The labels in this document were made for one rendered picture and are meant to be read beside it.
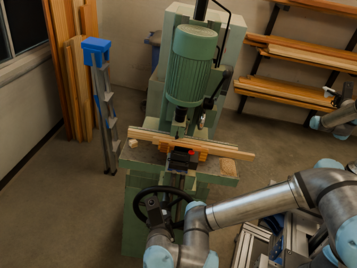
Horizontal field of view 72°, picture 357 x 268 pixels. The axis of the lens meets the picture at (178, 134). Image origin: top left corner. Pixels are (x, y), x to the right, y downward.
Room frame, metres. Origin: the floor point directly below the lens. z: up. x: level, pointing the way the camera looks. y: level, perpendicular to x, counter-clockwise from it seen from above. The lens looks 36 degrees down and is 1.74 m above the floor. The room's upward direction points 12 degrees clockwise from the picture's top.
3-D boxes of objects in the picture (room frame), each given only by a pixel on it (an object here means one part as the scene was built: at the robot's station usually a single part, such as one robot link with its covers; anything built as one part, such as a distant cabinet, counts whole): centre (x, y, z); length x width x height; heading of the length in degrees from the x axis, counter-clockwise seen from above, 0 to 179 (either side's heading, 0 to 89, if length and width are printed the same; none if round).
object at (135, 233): (1.17, 0.02, 0.36); 0.58 x 0.45 x 0.71; 3
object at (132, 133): (1.07, -0.03, 0.93); 0.60 x 0.02 x 0.05; 93
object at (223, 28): (1.37, -0.12, 1.40); 0.10 x 0.06 x 0.16; 3
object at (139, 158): (0.94, -0.04, 0.87); 0.61 x 0.30 x 0.06; 93
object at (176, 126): (1.07, 0.01, 1.03); 0.14 x 0.07 x 0.09; 3
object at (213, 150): (1.06, -0.15, 0.92); 0.55 x 0.02 x 0.04; 93
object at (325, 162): (0.97, -0.76, 0.98); 0.13 x 0.12 x 0.14; 89
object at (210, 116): (1.24, -0.14, 1.02); 0.09 x 0.07 x 0.12; 93
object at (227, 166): (0.97, -0.28, 0.91); 0.12 x 0.09 x 0.03; 3
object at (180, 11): (1.34, 0.02, 1.16); 0.22 x 0.22 x 0.72; 3
